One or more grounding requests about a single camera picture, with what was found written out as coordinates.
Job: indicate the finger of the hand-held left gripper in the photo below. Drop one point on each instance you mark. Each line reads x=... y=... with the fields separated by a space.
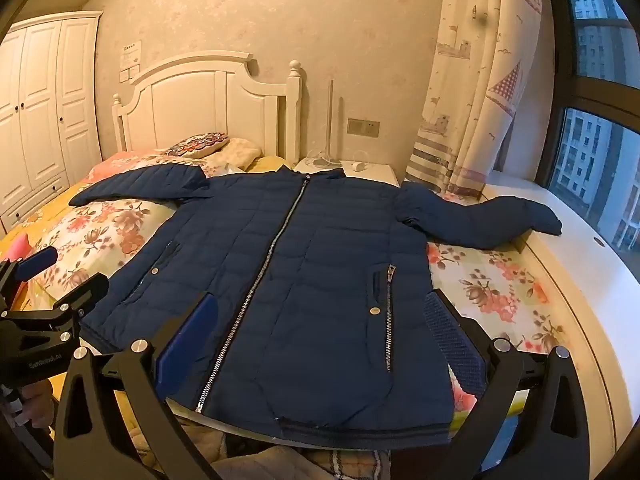
x=90 y=292
x=40 y=261

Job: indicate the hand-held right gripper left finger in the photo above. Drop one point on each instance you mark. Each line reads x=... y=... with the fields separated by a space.
x=192 y=332

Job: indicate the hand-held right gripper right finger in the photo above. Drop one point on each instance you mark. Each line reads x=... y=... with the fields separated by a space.
x=452 y=340

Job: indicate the navy puffer jacket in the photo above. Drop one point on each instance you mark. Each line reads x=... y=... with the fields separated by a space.
x=310 y=270

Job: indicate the person's left hand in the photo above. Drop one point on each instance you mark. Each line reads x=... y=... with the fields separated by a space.
x=36 y=402

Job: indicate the pink cloth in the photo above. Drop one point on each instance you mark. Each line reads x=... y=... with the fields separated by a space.
x=20 y=247

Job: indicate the yellow bedsheet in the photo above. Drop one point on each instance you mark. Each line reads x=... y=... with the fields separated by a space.
x=50 y=212

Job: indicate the bed with floral sheet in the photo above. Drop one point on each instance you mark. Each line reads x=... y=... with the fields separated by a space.
x=500 y=285

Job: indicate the peach floral pillow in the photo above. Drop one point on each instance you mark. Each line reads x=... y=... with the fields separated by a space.
x=115 y=165

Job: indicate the white wardrobe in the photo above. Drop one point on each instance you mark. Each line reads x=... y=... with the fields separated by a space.
x=45 y=110

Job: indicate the white windowsill desk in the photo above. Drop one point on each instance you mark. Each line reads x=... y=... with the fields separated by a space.
x=590 y=270

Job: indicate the white nightstand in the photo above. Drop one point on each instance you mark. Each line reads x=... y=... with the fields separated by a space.
x=375 y=172

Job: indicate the embroidered patterned pillow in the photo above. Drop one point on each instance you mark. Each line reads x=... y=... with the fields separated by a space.
x=200 y=142

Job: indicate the cream pillow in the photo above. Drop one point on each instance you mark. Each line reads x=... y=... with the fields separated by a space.
x=240 y=152

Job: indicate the yellow pillow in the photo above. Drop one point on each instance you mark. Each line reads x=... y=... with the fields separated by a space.
x=270 y=162

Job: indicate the white charger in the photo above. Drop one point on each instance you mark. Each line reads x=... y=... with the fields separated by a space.
x=358 y=166

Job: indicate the white bed headboard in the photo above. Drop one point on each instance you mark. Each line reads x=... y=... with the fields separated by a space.
x=200 y=105

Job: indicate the dark framed window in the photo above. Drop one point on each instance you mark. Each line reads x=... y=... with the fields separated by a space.
x=595 y=150

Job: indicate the white lamp stand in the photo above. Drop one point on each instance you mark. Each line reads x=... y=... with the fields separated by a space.
x=331 y=120

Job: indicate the sailboat print curtain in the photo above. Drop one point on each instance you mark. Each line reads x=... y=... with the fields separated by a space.
x=465 y=85

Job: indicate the white wall switch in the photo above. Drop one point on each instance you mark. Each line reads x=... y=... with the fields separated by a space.
x=129 y=74

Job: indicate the paper wall notice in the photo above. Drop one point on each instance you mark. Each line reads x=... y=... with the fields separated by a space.
x=131 y=54

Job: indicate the bronze wall socket panel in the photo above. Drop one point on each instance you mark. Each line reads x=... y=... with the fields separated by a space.
x=363 y=127

